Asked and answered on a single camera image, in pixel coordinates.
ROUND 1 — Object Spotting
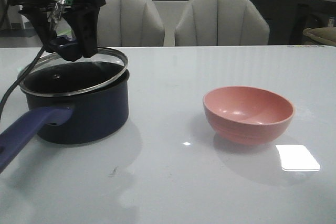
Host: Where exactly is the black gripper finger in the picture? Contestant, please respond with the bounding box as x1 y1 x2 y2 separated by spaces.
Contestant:
64 7 99 57
26 11 56 53

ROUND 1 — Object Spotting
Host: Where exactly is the glass pot lid blue knob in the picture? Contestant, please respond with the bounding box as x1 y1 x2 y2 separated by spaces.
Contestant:
18 37 129 97

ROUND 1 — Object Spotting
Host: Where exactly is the pink plastic bowl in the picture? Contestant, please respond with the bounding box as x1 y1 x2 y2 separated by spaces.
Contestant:
203 86 295 145

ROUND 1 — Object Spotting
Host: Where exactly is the left grey upholstered chair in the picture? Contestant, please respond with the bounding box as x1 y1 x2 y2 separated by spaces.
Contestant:
97 0 165 47

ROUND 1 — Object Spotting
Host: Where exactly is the grey upholstered chair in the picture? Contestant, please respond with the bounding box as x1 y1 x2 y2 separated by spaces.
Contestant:
97 0 165 47
174 0 270 46

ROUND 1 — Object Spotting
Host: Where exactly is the dark blue saucepan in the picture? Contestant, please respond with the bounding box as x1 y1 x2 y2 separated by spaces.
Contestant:
1 70 130 170

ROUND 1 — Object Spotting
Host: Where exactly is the right grey upholstered chair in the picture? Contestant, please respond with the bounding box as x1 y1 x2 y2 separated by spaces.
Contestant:
174 0 270 46

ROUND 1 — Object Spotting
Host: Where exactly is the dark counter with white top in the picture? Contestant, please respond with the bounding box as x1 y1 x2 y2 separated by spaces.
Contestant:
199 0 336 46

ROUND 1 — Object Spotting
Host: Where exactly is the coloured sticker strip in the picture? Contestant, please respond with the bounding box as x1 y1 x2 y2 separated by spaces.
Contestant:
287 44 324 48

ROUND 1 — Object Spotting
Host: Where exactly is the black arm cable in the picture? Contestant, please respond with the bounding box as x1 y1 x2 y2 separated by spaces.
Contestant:
0 0 44 120

